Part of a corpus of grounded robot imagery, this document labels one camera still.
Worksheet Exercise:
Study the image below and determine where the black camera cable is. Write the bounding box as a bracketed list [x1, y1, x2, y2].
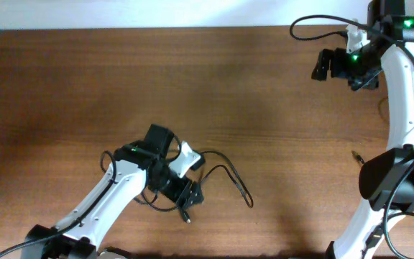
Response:
[0, 135, 183, 259]
[288, 14, 414, 259]

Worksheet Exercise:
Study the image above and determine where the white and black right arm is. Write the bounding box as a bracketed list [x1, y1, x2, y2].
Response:
[312, 1, 414, 258]

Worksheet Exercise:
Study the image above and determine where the black USB cable long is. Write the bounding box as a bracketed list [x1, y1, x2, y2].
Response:
[351, 150, 365, 165]

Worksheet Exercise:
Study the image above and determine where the black left camera cable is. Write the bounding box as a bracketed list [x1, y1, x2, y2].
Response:
[0, 135, 183, 259]

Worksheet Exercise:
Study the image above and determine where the black right camera cable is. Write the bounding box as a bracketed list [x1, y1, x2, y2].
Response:
[288, 14, 414, 259]

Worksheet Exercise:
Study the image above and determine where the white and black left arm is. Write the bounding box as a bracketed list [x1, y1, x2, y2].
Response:
[22, 124, 205, 258]

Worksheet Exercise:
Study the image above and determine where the black base bracket left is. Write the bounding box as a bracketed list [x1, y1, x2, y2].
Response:
[97, 247, 134, 259]

